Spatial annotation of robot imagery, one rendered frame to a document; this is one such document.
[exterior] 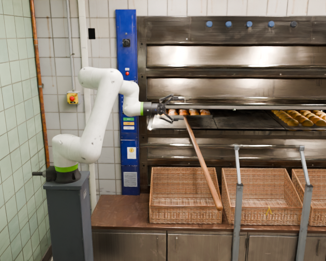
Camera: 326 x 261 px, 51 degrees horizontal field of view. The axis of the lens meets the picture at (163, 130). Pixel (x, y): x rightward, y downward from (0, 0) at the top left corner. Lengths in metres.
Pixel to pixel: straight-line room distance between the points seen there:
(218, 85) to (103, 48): 0.98
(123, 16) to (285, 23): 1.26
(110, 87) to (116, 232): 1.28
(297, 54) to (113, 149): 1.72
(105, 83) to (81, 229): 0.81
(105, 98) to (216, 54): 1.28
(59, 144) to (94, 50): 1.21
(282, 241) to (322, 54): 1.48
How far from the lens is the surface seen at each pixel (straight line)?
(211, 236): 2.71
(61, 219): 2.00
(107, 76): 1.84
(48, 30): 2.98
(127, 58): 2.80
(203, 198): 3.04
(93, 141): 1.76
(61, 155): 1.87
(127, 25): 2.79
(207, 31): 2.82
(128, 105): 2.27
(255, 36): 2.88
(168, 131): 2.91
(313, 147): 3.19
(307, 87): 3.03
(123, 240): 2.74
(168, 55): 2.81
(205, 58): 2.81
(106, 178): 3.13
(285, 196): 3.15
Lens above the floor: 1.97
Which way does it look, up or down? 16 degrees down
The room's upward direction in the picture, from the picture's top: straight up
